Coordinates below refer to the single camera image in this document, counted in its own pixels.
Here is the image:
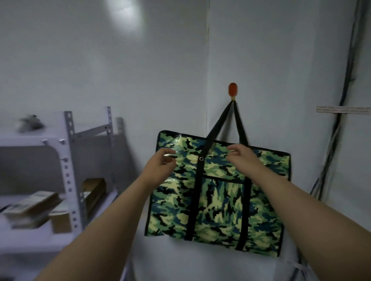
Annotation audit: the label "person's right hand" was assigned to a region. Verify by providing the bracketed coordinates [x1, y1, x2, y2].
[226, 144, 268, 179]

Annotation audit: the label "person's left hand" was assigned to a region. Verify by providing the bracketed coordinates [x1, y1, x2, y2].
[141, 148, 177, 189]

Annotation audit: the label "person's left forearm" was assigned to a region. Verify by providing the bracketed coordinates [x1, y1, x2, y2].
[34, 174, 163, 281]

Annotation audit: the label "person's right forearm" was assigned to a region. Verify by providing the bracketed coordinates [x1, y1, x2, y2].
[250, 164, 371, 281]

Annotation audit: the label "tall brown cardboard box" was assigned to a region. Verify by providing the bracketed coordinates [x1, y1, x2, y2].
[79, 178, 107, 218]

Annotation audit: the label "grey metal shelf rack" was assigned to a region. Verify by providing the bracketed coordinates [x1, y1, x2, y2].
[0, 107, 129, 281]

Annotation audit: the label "white printed tape strip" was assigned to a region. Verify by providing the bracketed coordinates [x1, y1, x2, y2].
[316, 106, 371, 116]

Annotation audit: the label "small brown cardboard box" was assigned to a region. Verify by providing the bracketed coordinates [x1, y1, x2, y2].
[49, 200, 73, 234]

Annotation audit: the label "grey crumpled object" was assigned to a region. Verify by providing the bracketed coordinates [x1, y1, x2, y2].
[17, 115, 46, 133]

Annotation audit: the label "flat cardboard box stack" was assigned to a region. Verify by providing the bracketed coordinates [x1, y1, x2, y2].
[2, 190, 62, 230]

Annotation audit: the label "camouflage tote bag black handles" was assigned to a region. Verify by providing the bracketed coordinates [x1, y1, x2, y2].
[144, 100, 291, 258]

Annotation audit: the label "black cable bundle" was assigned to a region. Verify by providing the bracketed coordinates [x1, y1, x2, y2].
[289, 0, 369, 281]

